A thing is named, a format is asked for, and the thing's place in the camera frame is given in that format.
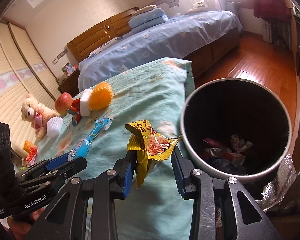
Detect floral teal bed sheet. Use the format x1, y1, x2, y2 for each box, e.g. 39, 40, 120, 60
36, 57, 194, 239

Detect red yellow apple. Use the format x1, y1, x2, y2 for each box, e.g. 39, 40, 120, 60
55, 92, 73, 115

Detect white foam fruit net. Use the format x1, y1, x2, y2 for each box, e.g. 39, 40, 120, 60
46, 116, 63, 138

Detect white foam block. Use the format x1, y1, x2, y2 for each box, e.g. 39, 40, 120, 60
79, 89, 93, 116

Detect cream teddy bear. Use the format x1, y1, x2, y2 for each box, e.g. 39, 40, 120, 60
21, 94, 59, 140

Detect folded blue blanket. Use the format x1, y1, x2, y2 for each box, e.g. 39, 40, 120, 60
128, 7, 168, 34

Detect white baby crib rail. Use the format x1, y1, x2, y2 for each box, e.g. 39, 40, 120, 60
149, 0, 225, 18

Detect red blue snack bag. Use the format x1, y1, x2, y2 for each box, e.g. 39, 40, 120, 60
66, 99, 82, 126

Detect yellow snack wrapper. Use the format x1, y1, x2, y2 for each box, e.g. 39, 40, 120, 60
125, 120, 181, 187

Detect dark red hanging clothes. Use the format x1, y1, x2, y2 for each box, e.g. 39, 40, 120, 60
254, 0, 291, 22

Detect orange red plastic flower wrap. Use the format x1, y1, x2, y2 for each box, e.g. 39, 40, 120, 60
23, 140, 38, 167

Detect picture frame on nightstand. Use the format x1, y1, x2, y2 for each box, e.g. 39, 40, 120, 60
62, 63, 78, 77

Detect left hand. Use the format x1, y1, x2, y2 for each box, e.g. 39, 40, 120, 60
7, 207, 45, 240

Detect wooden headboard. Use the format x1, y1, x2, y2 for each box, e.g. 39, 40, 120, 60
67, 7, 139, 62

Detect blue toothbrush package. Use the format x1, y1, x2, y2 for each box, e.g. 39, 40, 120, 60
68, 118, 111, 161

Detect blue bed cover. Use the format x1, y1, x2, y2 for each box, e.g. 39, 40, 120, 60
78, 10, 242, 91

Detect dark wooden nightstand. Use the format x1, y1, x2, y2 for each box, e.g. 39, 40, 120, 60
58, 69, 80, 97

